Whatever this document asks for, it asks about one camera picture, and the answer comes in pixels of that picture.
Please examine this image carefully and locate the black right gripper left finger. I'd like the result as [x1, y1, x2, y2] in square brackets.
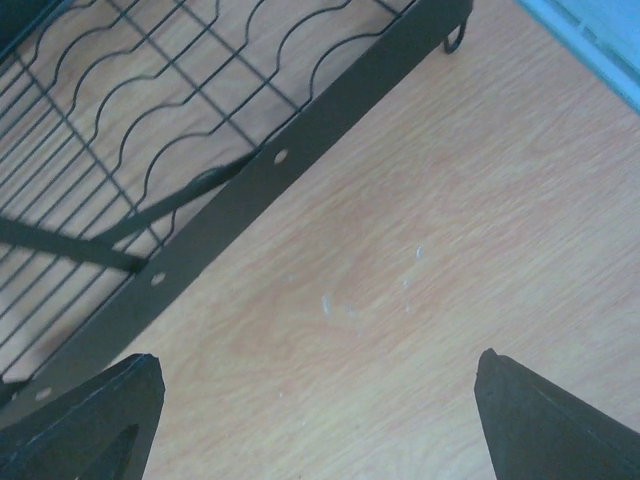
[1, 354, 164, 479]

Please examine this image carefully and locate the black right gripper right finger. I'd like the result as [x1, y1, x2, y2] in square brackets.
[474, 349, 639, 479]

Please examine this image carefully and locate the black wire dish rack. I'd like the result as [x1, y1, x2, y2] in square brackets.
[1, 1, 473, 426]

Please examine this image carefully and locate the light blue cable duct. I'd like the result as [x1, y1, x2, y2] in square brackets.
[519, 0, 639, 111]

